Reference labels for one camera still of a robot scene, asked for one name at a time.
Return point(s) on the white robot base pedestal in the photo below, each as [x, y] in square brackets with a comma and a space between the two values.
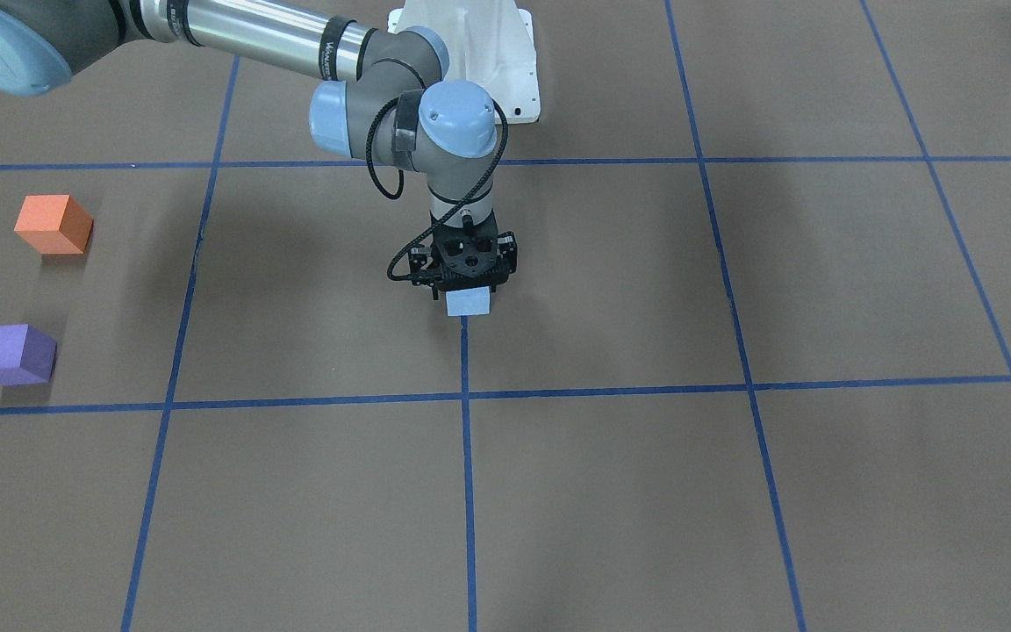
[490, 43]

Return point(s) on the purple block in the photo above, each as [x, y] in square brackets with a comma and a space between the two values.
[27, 355]

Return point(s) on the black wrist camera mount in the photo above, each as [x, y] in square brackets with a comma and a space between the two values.
[421, 260]

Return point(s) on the light blue block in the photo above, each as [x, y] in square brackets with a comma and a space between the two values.
[469, 302]

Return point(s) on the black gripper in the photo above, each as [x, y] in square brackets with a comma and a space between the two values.
[507, 251]

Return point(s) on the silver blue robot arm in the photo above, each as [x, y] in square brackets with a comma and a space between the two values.
[381, 97]

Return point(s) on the orange block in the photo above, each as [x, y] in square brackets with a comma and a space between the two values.
[54, 224]

